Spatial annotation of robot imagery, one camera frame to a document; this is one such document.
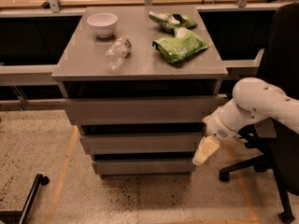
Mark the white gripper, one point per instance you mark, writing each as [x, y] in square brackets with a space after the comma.
[217, 128]

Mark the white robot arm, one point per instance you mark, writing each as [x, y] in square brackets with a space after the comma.
[253, 101]

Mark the grey top drawer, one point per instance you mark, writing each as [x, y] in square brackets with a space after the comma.
[178, 109]

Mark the grey drawer cabinet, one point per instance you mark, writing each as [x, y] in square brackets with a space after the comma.
[137, 88]

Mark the black office chair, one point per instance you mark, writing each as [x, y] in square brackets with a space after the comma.
[277, 142]

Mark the green chip bag front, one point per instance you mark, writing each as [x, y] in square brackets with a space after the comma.
[181, 46]

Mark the green chip bag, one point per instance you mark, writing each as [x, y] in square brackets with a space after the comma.
[181, 46]
[169, 21]

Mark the clear plastic bottle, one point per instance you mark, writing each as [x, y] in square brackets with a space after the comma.
[116, 54]

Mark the green chip bag back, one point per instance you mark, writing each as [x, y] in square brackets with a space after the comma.
[169, 21]

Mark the white bowl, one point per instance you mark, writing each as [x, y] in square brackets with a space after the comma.
[103, 24]

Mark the black wheeled stand leg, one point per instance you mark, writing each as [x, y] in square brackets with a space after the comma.
[19, 217]

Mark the grey metal railing frame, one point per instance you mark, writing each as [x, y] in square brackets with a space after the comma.
[40, 72]

